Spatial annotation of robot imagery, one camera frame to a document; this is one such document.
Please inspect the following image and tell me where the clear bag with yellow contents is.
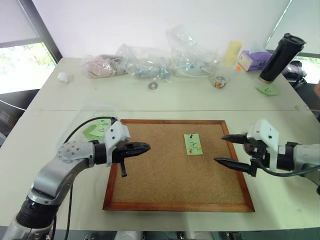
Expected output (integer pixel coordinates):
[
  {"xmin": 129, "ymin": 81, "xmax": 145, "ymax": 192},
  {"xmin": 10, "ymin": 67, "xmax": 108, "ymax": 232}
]
[{"xmin": 219, "ymin": 40, "xmax": 244, "ymax": 77}]

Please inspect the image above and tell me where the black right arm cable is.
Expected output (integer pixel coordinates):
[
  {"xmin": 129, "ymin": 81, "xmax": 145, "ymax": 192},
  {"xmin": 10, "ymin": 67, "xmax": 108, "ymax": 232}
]
[{"xmin": 258, "ymin": 159, "xmax": 320, "ymax": 178}]

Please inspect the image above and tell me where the black bag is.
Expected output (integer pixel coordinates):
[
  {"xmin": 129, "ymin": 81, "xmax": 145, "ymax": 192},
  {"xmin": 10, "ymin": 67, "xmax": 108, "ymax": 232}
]
[{"xmin": 281, "ymin": 59, "xmax": 308, "ymax": 89}]

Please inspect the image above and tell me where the small white roll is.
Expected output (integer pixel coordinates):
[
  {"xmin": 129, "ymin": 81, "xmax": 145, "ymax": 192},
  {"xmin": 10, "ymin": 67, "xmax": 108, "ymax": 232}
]
[{"xmin": 57, "ymin": 72, "xmax": 70, "ymax": 85}]

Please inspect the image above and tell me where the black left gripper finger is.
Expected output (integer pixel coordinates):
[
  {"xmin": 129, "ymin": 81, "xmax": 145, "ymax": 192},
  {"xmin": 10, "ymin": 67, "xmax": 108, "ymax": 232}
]
[
  {"xmin": 130, "ymin": 149, "xmax": 151, "ymax": 159},
  {"xmin": 130, "ymin": 141, "xmax": 152, "ymax": 151}
]

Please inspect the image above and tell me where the flat clear plastic bag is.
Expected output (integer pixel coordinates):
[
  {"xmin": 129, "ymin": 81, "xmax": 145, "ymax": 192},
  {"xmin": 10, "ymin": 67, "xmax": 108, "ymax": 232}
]
[{"xmin": 51, "ymin": 101, "xmax": 120, "ymax": 152}]

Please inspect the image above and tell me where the green paper note with mark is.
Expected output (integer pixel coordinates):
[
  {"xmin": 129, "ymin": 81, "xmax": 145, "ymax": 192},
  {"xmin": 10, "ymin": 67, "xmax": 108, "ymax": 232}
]
[{"xmin": 255, "ymin": 84, "xmax": 279, "ymax": 97}]

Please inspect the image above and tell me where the dark window frame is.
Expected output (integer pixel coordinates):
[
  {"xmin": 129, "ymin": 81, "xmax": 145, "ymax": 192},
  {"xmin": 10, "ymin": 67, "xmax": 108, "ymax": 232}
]
[{"xmin": 18, "ymin": 0, "xmax": 63, "ymax": 65}]

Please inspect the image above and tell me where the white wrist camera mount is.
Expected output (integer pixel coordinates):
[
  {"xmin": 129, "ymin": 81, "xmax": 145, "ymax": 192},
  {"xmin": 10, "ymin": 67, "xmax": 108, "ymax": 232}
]
[
  {"xmin": 103, "ymin": 121, "xmax": 132, "ymax": 167},
  {"xmin": 246, "ymin": 119, "xmax": 280, "ymax": 174}
]

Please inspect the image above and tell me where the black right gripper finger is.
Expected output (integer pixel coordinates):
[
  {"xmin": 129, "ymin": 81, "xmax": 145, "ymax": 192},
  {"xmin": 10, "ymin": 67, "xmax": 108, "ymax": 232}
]
[
  {"xmin": 221, "ymin": 134, "xmax": 249, "ymax": 145},
  {"xmin": 213, "ymin": 157, "xmax": 252, "ymax": 174}
]

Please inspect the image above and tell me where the wood framed cork board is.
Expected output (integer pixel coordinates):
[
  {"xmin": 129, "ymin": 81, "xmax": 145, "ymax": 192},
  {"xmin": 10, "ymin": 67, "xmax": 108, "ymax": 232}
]
[{"xmin": 102, "ymin": 118, "xmax": 256, "ymax": 213}]

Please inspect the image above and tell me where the green paper note with scribble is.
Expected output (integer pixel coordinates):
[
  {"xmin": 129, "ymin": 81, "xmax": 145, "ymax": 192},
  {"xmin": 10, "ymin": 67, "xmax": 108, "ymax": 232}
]
[{"xmin": 183, "ymin": 133, "xmax": 204, "ymax": 157}]

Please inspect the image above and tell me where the plastic bag with grey parts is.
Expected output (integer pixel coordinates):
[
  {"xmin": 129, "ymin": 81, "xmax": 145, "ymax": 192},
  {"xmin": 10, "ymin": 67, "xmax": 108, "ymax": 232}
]
[{"xmin": 115, "ymin": 43, "xmax": 174, "ymax": 84}]

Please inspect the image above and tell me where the plastic bag with pink contents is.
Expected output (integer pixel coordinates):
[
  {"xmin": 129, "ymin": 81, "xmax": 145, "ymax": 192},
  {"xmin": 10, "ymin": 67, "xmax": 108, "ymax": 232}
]
[{"xmin": 80, "ymin": 53, "xmax": 129, "ymax": 80}]

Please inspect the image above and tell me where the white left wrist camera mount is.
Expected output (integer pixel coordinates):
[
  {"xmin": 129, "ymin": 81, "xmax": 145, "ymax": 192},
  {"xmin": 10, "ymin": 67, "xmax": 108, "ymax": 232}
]
[{"xmin": 103, "ymin": 121, "xmax": 132, "ymax": 167}]

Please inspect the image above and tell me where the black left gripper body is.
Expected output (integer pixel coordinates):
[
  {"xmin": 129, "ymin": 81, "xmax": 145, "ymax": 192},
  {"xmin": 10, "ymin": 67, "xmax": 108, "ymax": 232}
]
[{"xmin": 111, "ymin": 140, "xmax": 133, "ymax": 179}]

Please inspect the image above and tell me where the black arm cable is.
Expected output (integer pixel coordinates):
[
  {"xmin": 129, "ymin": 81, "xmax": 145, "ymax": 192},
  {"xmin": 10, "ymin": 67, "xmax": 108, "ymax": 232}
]
[
  {"xmin": 258, "ymin": 159, "xmax": 320, "ymax": 178},
  {"xmin": 53, "ymin": 116, "xmax": 119, "ymax": 240}
]

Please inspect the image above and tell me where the purple tissue box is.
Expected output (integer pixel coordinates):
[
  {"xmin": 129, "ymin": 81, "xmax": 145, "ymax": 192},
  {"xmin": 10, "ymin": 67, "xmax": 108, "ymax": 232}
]
[{"xmin": 237, "ymin": 49, "xmax": 273, "ymax": 73}]

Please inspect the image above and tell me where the grey window blind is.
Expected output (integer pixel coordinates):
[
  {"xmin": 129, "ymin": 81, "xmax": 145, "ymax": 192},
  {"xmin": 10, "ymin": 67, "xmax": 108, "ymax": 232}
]
[{"xmin": 0, "ymin": 0, "xmax": 42, "ymax": 48}]

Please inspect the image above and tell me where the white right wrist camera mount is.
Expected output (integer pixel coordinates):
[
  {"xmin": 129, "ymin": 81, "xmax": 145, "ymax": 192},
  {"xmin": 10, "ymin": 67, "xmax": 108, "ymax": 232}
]
[{"xmin": 246, "ymin": 119, "xmax": 280, "ymax": 174}]

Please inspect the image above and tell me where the plastic bag with white cable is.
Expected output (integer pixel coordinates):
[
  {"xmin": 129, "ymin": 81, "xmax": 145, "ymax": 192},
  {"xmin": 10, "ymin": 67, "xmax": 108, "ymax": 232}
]
[{"xmin": 165, "ymin": 24, "xmax": 223, "ymax": 79}]

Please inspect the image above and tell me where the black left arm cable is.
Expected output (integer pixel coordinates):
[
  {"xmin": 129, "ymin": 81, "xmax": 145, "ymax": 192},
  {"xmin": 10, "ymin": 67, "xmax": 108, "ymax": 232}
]
[{"xmin": 53, "ymin": 116, "xmax": 119, "ymax": 240}]

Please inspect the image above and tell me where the green paper notes stack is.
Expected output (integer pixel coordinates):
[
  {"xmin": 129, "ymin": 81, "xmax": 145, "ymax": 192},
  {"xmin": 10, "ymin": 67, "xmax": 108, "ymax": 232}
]
[{"xmin": 81, "ymin": 119, "xmax": 113, "ymax": 141}]

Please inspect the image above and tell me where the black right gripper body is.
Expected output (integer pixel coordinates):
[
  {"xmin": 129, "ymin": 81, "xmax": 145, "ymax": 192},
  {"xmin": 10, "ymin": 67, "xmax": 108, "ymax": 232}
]
[{"xmin": 242, "ymin": 138, "xmax": 270, "ymax": 178}]

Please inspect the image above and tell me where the black tumbler bottle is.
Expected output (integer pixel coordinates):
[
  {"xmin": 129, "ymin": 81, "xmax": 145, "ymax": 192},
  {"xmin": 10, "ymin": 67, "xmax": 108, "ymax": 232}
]
[{"xmin": 258, "ymin": 32, "xmax": 307, "ymax": 84}]

